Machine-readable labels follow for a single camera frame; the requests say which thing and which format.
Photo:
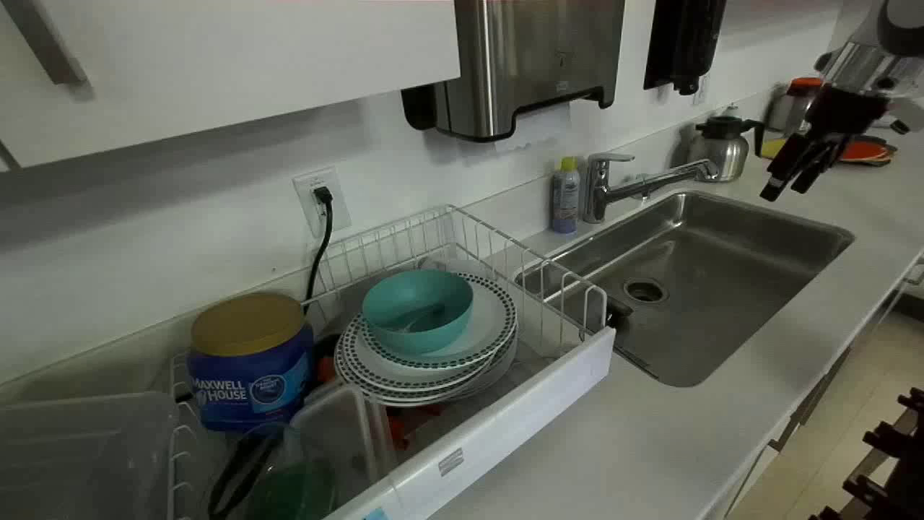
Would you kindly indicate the green plastic dish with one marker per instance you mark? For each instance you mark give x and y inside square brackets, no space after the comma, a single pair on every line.
[289,491]

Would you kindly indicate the teal blue bowl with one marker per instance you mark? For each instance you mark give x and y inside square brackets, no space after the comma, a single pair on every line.
[422,322]

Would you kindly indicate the sink drain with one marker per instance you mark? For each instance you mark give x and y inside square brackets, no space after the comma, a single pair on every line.
[645,290]

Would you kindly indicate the white plate with dotted rim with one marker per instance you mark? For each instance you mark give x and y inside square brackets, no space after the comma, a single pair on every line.
[386,370]
[372,389]
[489,319]

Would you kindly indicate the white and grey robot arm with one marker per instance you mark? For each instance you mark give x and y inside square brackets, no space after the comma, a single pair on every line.
[892,39]

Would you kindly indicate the grey bottle with yellow cap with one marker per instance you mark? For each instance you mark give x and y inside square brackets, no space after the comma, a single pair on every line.
[564,197]

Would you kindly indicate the chrome faucet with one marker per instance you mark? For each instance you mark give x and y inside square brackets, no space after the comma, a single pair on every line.
[617,184]

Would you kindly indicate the stainless steel sink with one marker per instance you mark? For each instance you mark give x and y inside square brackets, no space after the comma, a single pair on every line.
[733,279]

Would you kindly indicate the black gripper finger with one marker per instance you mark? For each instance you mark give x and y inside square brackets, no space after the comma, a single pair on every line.
[786,169]
[815,166]

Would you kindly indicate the white wall outlet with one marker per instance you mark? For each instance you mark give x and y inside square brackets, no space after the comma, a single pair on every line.
[323,202]

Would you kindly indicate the white dish rack drain tray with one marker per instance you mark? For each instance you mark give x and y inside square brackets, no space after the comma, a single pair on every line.
[502,423]

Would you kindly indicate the container with orange lid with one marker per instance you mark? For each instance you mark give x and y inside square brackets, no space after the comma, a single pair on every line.
[785,111]

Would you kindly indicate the black rack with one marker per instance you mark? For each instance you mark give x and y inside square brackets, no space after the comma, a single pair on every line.
[892,464]

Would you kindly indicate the metal kettle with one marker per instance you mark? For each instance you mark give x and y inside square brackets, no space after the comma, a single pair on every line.
[724,147]

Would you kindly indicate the large clear plastic container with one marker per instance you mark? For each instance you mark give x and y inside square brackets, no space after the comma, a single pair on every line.
[82,464]

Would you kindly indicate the black wall dispenser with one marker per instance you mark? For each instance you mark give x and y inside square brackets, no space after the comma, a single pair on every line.
[682,43]

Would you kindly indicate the white upper cabinet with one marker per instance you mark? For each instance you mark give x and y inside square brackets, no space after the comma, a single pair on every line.
[222,59]

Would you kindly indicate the small clear plastic container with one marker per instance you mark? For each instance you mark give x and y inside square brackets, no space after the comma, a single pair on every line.
[336,436]

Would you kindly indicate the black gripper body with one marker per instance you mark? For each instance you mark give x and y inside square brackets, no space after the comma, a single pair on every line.
[844,113]

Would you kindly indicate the blue coffee canister tan lid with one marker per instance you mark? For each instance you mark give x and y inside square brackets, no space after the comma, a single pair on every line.
[253,376]

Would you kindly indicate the stainless paper towel dispenser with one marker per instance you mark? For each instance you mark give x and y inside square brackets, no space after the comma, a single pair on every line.
[523,59]

